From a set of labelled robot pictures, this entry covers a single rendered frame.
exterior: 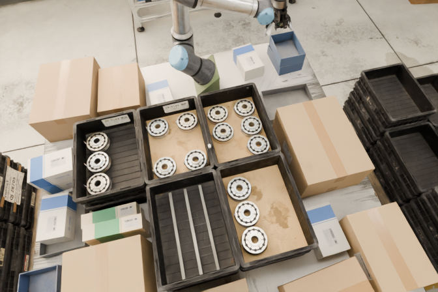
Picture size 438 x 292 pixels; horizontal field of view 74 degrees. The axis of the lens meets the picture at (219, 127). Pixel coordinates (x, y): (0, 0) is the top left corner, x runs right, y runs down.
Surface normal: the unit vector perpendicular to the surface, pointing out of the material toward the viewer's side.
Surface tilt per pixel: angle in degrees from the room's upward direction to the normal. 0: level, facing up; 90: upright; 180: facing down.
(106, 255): 0
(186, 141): 0
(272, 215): 0
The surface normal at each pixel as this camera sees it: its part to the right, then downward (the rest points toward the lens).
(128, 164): -0.04, -0.51
